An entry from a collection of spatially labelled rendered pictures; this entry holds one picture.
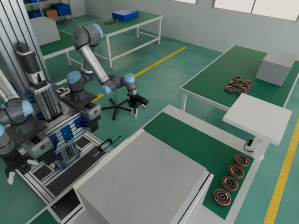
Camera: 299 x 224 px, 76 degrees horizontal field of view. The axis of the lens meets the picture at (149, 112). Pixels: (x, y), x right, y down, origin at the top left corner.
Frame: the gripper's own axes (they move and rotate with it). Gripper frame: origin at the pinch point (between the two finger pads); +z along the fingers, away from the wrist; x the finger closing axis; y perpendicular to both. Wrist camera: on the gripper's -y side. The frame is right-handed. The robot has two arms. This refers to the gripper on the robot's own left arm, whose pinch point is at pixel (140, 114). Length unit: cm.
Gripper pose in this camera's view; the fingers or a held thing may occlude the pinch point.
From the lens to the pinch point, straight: 158.9
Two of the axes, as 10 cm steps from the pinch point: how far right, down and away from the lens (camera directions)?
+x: -4.8, 5.9, -6.5
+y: -8.6, -1.6, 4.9
